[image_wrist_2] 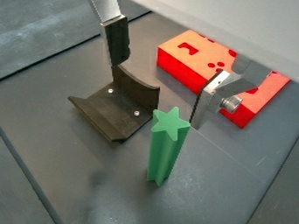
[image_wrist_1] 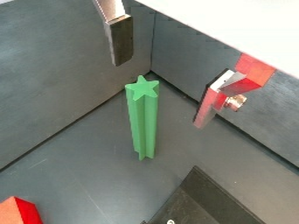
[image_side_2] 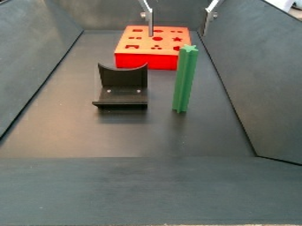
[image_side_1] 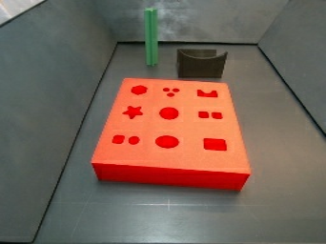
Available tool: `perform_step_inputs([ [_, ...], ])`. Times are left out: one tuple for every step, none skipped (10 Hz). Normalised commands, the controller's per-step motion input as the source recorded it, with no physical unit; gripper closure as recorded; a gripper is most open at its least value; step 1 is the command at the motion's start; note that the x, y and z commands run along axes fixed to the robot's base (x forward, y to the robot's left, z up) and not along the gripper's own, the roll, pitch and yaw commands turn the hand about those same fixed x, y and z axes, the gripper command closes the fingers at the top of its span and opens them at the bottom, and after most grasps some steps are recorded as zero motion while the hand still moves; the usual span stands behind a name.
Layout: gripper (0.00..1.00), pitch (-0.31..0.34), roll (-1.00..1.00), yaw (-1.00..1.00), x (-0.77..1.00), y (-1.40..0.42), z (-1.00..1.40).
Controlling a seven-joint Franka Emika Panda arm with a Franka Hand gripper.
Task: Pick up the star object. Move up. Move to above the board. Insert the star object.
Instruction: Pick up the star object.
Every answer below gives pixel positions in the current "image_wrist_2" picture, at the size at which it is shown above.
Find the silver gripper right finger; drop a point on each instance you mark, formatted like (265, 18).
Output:
(219, 93)

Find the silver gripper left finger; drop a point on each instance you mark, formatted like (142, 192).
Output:
(114, 29)

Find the green star-shaped peg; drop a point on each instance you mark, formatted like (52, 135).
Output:
(170, 130)

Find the red shape-sorting board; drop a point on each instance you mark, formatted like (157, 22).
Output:
(191, 58)

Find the black plastic holder stand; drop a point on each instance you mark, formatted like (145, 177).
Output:
(121, 107)

